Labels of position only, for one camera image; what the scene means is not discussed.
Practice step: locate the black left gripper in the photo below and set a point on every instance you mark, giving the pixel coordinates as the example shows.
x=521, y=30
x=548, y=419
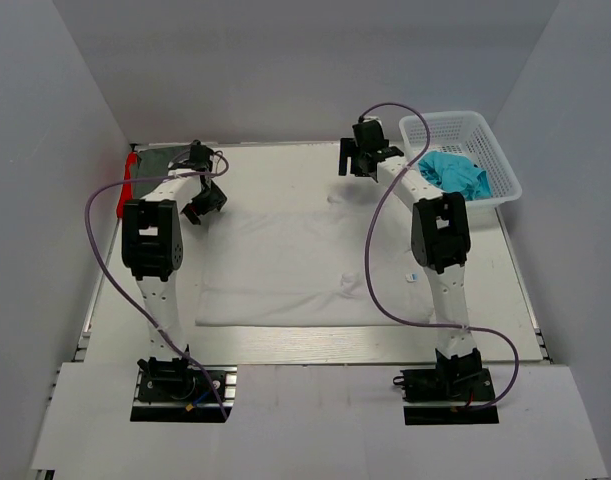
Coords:
x=217, y=198

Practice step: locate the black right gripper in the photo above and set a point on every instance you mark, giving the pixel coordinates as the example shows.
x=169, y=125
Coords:
x=352, y=149

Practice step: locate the white t shirt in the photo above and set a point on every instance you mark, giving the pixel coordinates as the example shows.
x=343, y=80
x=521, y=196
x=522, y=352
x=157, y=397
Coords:
x=339, y=266

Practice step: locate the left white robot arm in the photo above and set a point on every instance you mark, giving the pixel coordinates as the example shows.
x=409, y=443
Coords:
x=152, y=249

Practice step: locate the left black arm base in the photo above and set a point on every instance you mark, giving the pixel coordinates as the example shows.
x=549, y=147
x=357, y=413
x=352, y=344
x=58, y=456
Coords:
x=178, y=392

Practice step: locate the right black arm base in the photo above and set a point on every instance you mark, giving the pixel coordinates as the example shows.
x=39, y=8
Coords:
x=427, y=401

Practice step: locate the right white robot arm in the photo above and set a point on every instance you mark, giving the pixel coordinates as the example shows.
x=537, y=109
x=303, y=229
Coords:
x=440, y=242

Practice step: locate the folded grey t shirt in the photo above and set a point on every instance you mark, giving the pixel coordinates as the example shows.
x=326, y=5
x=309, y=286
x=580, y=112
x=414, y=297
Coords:
x=155, y=162

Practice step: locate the folded red t shirt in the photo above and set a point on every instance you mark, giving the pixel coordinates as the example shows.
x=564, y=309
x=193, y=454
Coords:
x=126, y=188

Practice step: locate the teal crumpled t shirt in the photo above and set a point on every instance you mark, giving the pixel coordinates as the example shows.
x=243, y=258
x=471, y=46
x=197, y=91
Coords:
x=455, y=174

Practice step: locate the white plastic basket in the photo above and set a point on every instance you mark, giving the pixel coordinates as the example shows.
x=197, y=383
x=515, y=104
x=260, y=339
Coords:
x=463, y=133

